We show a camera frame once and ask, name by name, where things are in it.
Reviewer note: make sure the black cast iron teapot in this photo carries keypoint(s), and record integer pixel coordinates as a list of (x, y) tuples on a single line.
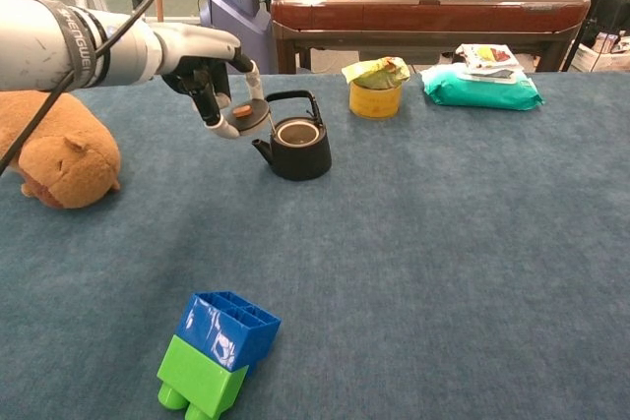
[(300, 159)]

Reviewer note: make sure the white red snack packet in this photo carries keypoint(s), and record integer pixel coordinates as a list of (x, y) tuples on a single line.
[(487, 58)]

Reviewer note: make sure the blue plastic building block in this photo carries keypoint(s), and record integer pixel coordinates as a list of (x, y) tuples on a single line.
[(216, 326)]

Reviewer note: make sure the teal wet wipes pack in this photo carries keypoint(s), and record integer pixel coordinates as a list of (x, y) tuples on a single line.
[(472, 94)]

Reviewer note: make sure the brown wooden mahjong table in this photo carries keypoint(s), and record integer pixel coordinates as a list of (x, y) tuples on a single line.
[(418, 14)]

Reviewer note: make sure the brown capybara plush toy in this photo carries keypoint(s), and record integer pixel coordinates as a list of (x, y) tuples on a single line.
[(74, 169)]

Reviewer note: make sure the green plastic building block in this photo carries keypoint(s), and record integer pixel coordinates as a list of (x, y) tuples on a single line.
[(202, 376)]

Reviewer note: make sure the black teapot lid wooden knob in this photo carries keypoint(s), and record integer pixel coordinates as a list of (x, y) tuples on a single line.
[(251, 119)]

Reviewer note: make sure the white cardboard box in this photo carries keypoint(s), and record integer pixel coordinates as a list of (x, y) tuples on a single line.
[(603, 58)]

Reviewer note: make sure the blue carpet table mat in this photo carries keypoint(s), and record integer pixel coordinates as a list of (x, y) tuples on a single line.
[(394, 267)]

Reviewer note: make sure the black equipment bag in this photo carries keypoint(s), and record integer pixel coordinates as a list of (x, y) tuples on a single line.
[(612, 12)]

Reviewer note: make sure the black tripod stand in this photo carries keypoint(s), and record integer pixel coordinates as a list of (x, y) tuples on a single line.
[(573, 48)]

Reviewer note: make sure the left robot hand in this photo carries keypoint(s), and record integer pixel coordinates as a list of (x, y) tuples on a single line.
[(197, 46)]

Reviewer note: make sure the yellow round tin can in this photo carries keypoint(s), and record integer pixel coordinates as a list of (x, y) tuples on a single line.
[(374, 102)]

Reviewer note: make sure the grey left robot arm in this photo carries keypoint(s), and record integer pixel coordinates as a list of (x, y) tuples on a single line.
[(34, 41)]

